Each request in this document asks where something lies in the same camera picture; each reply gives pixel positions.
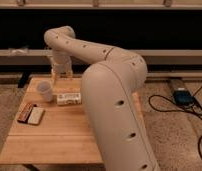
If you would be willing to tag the grey shelf rail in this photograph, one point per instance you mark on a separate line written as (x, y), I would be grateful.
(152, 57)

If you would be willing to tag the white snack bar packet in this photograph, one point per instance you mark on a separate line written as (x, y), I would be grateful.
(36, 116)

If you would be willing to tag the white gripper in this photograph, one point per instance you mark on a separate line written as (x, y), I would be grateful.
(61, 69)

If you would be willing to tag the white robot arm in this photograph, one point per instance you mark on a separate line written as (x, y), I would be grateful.
(107, 88)

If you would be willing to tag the brown snack bar packet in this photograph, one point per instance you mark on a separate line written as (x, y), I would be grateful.
(25, 113)

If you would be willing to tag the blue power box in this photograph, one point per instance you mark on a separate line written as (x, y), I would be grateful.
(182, 97)

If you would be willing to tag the wooden table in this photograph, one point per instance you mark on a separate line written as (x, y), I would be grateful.
(62, 137)

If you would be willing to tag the translucent plastic cup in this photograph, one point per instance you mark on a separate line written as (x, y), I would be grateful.
(44, 88)

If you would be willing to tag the white small box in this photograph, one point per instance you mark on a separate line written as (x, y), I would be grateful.
(68, 99)

